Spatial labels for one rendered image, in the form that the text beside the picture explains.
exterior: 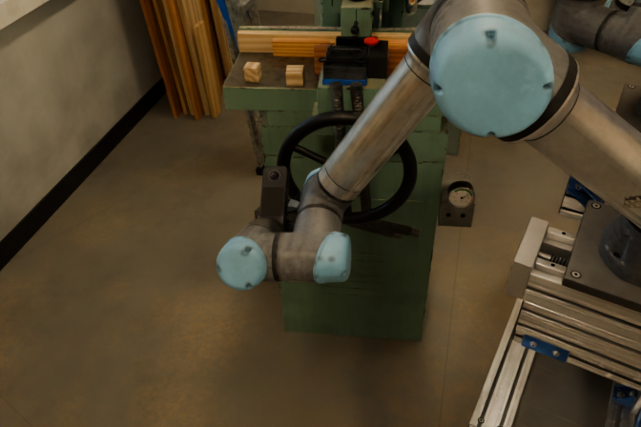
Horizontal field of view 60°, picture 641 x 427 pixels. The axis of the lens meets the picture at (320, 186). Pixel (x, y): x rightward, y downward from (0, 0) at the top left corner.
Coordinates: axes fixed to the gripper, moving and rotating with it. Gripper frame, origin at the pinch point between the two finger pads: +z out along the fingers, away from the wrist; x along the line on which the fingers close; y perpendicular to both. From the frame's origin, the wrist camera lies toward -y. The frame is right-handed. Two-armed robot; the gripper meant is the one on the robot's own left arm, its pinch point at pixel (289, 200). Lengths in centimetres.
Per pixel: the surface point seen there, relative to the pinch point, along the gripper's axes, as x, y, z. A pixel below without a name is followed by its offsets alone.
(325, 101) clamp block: 7.3, -19.7, 5.4
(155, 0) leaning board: -90, -61, 138
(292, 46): -3.8, -32.3, 27.0
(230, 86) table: -15.9, -23.4, 14.4
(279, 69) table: -6.3, -26.9, 22.5
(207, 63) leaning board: -73, -33, 153
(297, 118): -1.6, -15.4, 18.4
